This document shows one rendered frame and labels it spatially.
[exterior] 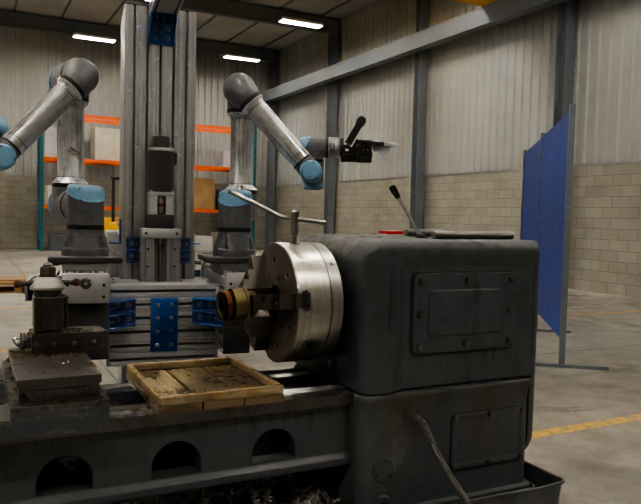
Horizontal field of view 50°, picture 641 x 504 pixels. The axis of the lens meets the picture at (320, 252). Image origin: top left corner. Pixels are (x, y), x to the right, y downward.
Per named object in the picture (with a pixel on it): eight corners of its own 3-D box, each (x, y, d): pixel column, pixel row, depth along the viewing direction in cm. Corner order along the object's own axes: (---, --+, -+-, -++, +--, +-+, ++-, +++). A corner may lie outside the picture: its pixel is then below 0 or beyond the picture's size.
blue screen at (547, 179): (491, 307, 1027) (497, 150, 1014) (546, 310, 1012) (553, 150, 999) (515, 364, 623) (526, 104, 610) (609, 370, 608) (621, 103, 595)
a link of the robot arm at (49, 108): (117, 74, 223) (10, 180, 203) (103, 78, 231) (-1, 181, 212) (91, 45, 217) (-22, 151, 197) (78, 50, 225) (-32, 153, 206)
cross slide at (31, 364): (74, 355, 180) (75, 338, 180) (101, 395, 142) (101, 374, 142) (5, 360, 173) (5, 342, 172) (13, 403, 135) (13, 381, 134)
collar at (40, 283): (63, 287, 167) (63, 274, 167) (67, 290, 160) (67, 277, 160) (28, 287, 164) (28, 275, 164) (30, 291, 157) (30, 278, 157)
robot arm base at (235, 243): (209, 254, 245) (209, 226, 245) (250, 254, 250) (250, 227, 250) (216, 256, 231) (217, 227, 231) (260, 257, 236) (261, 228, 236)
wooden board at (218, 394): (233, 369, 195) (233, 355, 195) (284, 401, 163) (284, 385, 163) (125, 378, 181) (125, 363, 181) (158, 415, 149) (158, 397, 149)
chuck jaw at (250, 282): (278, 296, 184) (268, 259, 190) (284, 286, 181) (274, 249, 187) (239, 297, 179) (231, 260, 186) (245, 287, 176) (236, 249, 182)
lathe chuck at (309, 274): (277, 340, 200) (285, 233, 195) (326, 376, 172) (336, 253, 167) (248, 342, 196) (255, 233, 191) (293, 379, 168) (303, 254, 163)
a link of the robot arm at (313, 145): (298, 160, 255) (299, 137, 255) (328, 161, 255) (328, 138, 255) (297, 158, 248) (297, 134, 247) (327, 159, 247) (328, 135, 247)
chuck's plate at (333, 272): (288, 339, 202) (296, 234, 197) (338, 375, 174) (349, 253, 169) (277, 340, 200) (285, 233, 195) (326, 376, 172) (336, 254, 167)
